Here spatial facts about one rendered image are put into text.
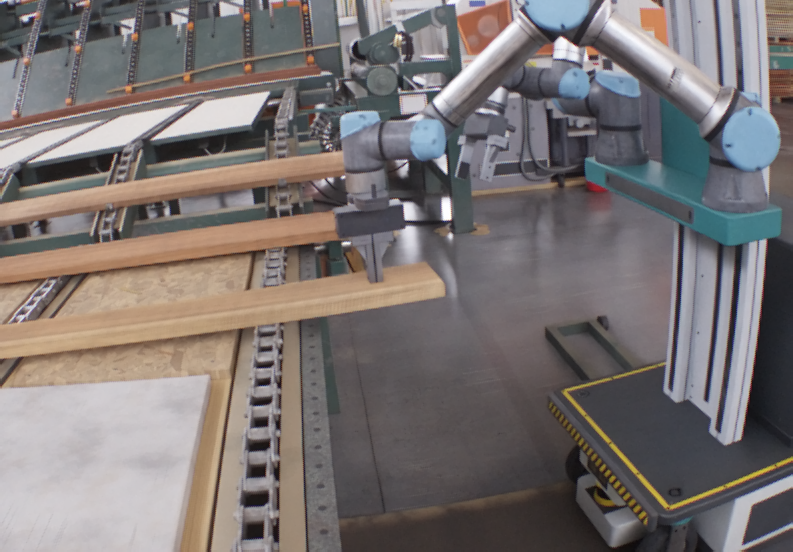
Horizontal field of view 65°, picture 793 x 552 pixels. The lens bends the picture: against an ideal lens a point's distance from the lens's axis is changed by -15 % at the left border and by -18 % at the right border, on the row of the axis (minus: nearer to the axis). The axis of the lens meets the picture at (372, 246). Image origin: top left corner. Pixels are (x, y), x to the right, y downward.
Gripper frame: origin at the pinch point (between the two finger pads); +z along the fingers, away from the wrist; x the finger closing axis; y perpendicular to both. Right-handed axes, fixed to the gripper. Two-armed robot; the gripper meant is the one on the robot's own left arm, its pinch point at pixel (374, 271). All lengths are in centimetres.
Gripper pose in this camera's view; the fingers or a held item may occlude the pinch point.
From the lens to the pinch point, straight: 145.5
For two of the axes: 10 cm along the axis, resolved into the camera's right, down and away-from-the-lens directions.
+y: -1.8, -2.7, 9.4
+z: 1.0, 9.5, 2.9
